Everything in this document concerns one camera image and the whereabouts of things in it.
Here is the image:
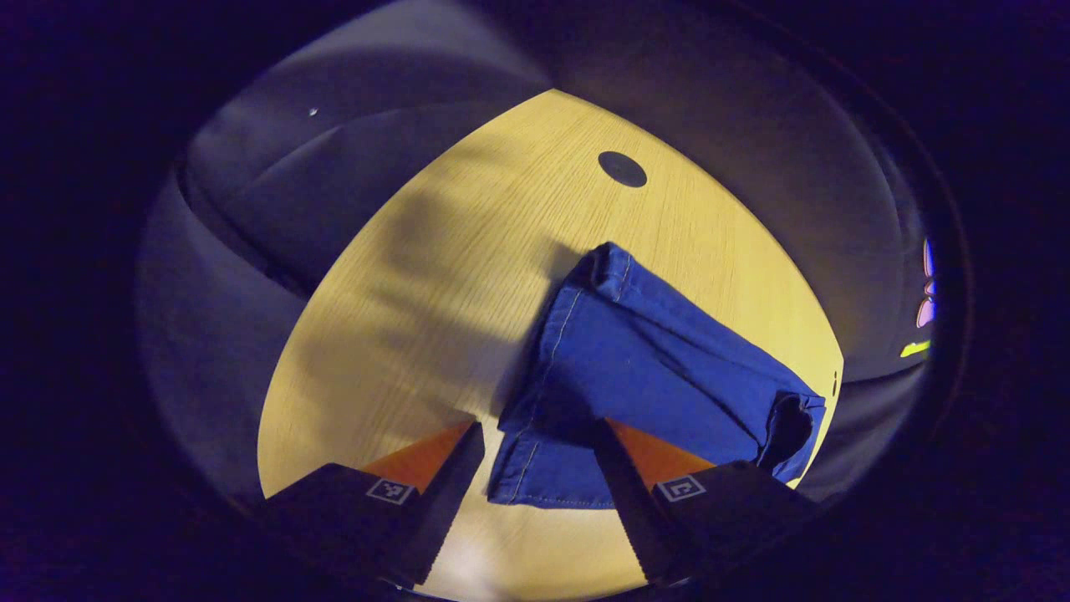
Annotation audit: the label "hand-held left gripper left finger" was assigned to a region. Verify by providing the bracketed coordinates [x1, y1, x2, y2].
[261, 421, 487, 588]

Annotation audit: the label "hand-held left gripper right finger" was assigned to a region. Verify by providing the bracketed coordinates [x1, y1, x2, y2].
[592, 416, 820, 588]

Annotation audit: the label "blue denim jeans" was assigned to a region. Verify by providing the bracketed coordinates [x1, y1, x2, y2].
[487, 242, 828, 509]

